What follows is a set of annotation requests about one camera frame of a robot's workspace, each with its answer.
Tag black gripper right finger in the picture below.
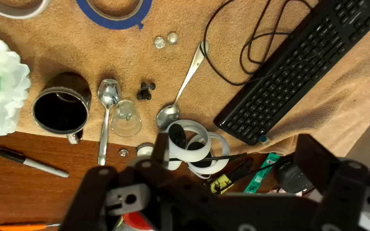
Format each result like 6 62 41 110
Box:
294 134 346 197

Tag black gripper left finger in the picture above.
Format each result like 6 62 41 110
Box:
152 131 171 171

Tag white round cap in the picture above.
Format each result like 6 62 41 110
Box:
135 143 155 158

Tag black pouch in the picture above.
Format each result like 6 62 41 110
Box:
276 160 315 194

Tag silver spoon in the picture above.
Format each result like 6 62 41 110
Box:
96 77 122 169
154 40 211 131

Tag clear glass cup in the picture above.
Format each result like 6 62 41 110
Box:
109 99 144 139

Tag green flat package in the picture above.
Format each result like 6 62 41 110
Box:
242 152 283 196

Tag yellow-labelled hex key set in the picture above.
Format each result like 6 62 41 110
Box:
206 156 260 197

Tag black keyboard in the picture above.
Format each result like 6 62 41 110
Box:
213 0 370 147

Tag black mug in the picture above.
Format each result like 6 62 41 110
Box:
31 71 94 147

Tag clear glass bead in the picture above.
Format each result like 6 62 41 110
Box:
164 30 180 47
152 35 167 51

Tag black and grey marker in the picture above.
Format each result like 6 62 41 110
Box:
0 145 71 180

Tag blue tape roll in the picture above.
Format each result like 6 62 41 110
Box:
75 0 154 33

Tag orange pen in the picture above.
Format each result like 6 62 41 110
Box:
0 221 62 231

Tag white coffee filter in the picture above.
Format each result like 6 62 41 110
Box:
0 29 32 139

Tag white tape roll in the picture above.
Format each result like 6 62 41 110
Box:
0 0 51 21

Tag thin black keyboard cable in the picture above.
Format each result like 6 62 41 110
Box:
199 0 319 88

